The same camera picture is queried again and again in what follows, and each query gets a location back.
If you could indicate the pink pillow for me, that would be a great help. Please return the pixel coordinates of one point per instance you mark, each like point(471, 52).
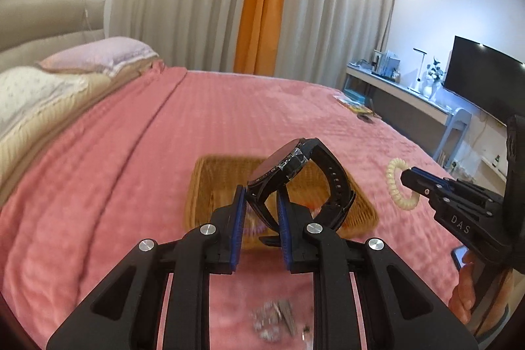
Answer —
point(98, 52)

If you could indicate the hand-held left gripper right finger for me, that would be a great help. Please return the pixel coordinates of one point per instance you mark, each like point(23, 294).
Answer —
point(284, 227)

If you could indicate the blue phone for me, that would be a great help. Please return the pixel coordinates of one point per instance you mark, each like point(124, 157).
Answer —
point(460, 257)

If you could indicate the pink blanket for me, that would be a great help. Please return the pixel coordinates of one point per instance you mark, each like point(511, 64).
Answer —
point(123, 190)

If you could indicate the woven wicker basket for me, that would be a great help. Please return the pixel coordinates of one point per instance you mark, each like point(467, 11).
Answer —
point(209, 190)

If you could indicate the yellow booklet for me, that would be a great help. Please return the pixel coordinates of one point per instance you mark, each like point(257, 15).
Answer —
point(352, 105)

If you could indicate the person's right hand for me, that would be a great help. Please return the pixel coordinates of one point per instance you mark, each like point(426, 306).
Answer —
point(463, 288)

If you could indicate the light blue chair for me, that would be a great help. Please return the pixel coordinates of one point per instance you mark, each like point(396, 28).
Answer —
point(457, 124)

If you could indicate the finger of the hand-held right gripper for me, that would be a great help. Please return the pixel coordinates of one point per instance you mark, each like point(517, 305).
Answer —
point(414, 184)
point(428, 175)

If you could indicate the books on desk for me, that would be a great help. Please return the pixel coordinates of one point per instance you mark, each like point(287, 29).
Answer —
point(391, 65)

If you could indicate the white patterned pillow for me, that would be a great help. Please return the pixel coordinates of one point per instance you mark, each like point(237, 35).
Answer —
point(33, 95)

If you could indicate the black wristwatch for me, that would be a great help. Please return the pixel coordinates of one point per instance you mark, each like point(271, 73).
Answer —
point(287, 163)

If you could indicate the silver jewelry pile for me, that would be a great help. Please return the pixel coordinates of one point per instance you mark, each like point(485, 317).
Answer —
point(272, 319)

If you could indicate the beige bed sheet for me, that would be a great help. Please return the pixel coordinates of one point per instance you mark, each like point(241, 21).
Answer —
point(61, 120)

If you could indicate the black television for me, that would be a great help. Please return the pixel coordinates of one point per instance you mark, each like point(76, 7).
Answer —
point(484, 79)

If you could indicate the white vase with flowers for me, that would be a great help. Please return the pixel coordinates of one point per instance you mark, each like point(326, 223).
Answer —
point(432, 81)

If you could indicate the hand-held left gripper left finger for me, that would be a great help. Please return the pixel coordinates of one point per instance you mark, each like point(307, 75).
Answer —
point(239, 221)

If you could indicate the white desk lamp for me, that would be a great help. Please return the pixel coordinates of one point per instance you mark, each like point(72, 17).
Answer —
point(419, 71)

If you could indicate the beige bed headboard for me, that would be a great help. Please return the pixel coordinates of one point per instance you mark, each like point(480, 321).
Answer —
point(45, 16)

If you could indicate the grey desk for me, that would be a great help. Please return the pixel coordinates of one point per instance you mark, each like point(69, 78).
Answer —
point(393, 91)

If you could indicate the orange curtain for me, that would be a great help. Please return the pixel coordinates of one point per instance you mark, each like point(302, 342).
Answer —
point(264, 5)

